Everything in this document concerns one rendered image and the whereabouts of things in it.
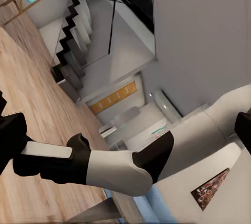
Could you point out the sofa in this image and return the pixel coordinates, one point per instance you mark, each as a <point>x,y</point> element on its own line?
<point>152,206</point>

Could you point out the stairs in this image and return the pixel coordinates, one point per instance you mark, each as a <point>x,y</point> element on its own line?
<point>86,32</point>

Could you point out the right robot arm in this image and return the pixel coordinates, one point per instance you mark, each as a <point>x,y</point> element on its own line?
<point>131,172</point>

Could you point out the cauldron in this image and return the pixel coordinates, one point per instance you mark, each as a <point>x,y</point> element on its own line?
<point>78,142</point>

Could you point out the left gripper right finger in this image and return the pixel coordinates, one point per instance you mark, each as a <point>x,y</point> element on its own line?
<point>243,129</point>

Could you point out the coffee table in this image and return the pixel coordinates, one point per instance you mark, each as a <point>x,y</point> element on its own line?
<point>116,207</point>

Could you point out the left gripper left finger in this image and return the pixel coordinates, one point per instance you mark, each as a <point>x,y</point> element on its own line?
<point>13,128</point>

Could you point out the picture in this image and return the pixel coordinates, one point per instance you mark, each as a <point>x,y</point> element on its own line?
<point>204,193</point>

